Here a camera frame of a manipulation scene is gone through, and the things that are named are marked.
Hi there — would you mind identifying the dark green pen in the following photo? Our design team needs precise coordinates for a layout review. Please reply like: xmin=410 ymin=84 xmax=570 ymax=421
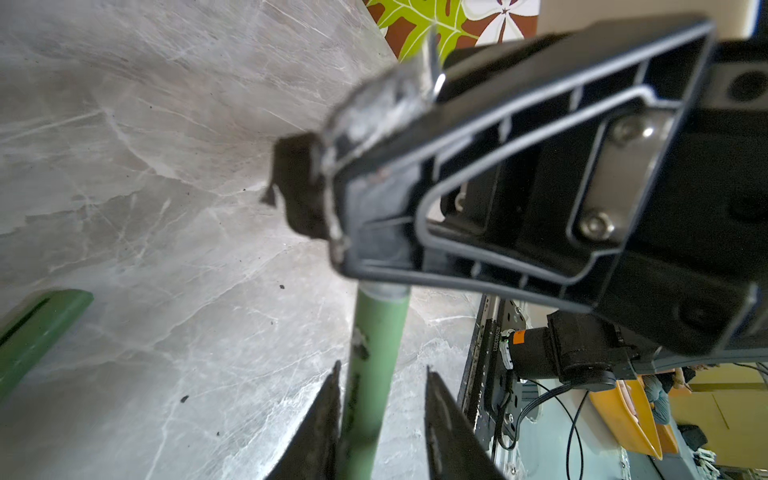
xmin=335 ymin=281 xmax=411 ymax=479

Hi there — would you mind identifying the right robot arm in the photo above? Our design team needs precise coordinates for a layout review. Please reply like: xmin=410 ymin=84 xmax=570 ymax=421
xmin=264 ymin=13 xmax=767 ymax=382

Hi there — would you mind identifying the green pen cap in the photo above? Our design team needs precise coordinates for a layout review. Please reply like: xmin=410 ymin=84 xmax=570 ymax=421
xmin=1 ymin=289 xmax=94 ymax=401

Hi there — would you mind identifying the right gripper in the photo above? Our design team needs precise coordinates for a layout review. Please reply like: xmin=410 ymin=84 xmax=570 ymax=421
xmin=596 ymin=38 xmax=767 ymax=357

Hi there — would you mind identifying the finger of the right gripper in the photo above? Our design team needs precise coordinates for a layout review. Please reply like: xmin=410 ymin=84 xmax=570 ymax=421
xmin=262 ymin=14 xmax=715 ymax=312

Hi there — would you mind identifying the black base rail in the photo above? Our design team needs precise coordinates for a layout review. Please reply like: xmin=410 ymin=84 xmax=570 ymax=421
xmin=458 ymin=294 xmax=525 ymax=479

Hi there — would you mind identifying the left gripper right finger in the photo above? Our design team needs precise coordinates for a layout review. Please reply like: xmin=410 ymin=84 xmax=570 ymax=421
xmin=424 ymin=369 xmax=504 ymax=480

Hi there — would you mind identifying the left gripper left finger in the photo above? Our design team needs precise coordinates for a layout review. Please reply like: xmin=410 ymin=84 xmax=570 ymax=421
xmin=266 ymin=361 xmax=341 ymax=480

